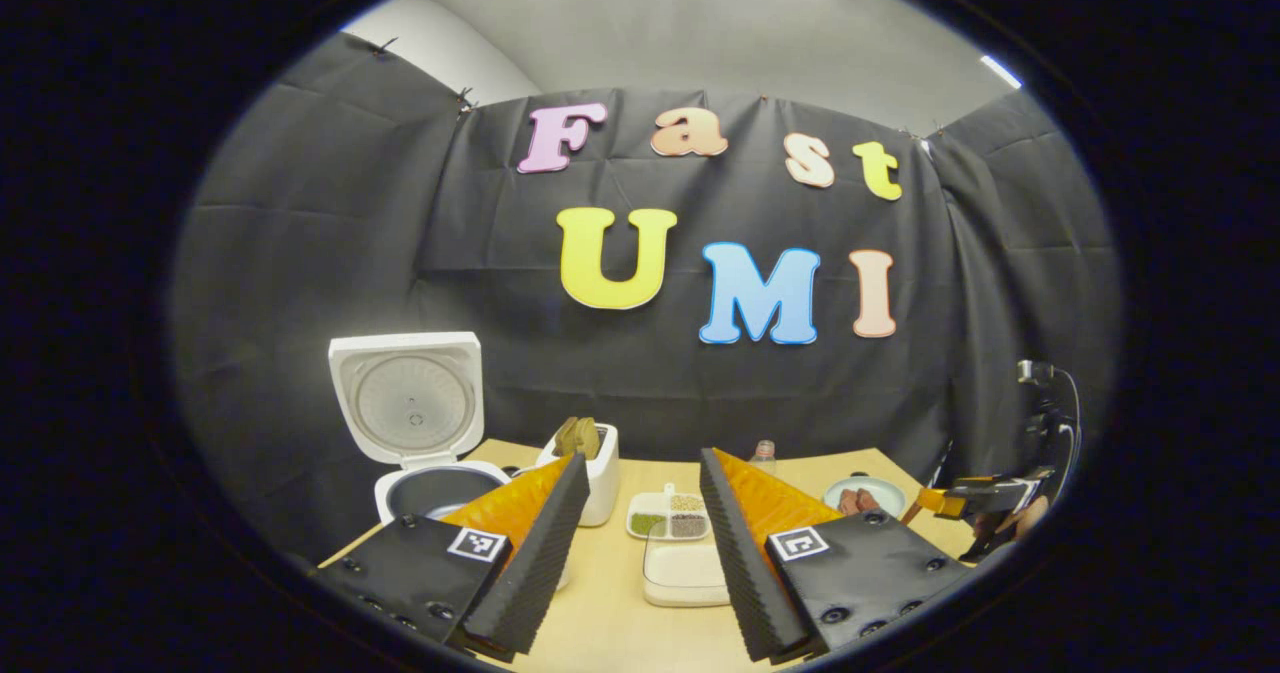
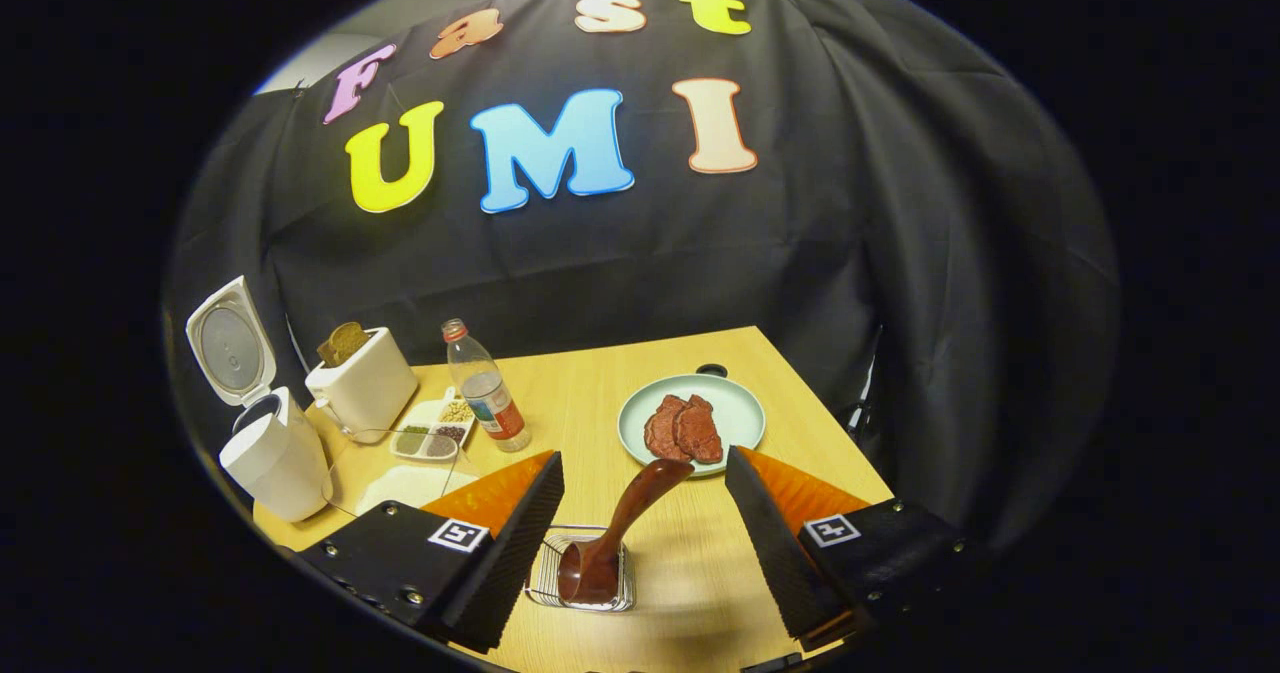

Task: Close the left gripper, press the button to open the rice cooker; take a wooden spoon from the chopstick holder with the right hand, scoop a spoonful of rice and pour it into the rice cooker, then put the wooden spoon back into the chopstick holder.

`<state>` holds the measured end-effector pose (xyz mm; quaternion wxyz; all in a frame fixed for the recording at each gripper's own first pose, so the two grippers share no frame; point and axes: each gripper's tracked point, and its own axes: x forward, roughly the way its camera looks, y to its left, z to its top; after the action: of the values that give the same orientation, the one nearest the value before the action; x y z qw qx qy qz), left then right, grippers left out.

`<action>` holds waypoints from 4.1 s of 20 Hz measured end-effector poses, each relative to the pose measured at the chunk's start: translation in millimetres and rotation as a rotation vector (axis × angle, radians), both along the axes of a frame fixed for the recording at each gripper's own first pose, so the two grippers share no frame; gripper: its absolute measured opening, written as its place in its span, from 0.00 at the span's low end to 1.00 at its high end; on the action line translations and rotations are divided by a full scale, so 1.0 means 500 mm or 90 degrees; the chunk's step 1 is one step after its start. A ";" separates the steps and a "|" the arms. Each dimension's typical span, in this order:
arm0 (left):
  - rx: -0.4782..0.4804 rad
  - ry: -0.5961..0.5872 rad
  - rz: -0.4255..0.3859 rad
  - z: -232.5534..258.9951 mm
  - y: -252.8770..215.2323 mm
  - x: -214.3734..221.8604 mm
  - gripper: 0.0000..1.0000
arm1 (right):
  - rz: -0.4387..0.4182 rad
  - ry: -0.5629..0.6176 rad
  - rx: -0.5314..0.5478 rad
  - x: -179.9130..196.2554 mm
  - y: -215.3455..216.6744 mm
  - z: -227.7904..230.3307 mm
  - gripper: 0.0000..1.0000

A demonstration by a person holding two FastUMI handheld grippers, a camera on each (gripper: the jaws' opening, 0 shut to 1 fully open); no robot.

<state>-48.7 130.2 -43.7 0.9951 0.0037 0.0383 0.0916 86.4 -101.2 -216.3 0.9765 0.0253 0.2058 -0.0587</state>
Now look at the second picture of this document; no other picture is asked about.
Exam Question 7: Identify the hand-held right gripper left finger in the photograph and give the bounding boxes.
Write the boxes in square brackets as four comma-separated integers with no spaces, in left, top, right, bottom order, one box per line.
[290,450,566,654]

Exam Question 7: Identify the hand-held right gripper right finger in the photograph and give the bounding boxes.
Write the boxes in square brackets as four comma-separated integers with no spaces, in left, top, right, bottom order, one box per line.
[725,445,986,652]

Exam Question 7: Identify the wire chopstick holder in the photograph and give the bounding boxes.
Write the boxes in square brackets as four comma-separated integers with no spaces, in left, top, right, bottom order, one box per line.
[524,524,638,614]

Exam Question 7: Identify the brown wooden spoon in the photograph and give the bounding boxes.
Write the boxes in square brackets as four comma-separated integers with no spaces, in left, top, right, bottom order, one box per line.
[556,458,695,607]

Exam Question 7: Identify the white rice cooker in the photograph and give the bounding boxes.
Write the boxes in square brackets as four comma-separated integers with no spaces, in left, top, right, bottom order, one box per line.
[185,275,335,524]

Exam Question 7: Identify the white divided grain dish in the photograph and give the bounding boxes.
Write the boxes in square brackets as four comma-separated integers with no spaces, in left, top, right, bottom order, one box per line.
[389,387,478,463]

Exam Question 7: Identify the clear plastic water bottle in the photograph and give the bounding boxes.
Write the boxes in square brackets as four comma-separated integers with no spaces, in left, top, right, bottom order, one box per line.
[441,318,533,454]

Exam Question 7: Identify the pale green plate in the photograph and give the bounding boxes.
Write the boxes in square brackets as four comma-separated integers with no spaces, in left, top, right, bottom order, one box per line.
[617,373,767,478]

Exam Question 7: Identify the white toaster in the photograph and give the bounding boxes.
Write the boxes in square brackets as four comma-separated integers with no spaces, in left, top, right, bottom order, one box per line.
[305,328,420,445]

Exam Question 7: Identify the brown toast slice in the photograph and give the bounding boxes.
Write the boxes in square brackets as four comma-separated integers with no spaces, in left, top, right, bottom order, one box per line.
[317,321,370,368]

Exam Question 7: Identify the black backdrop cloth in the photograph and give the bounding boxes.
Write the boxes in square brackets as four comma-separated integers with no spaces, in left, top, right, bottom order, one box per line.
[165,0,1121,554]

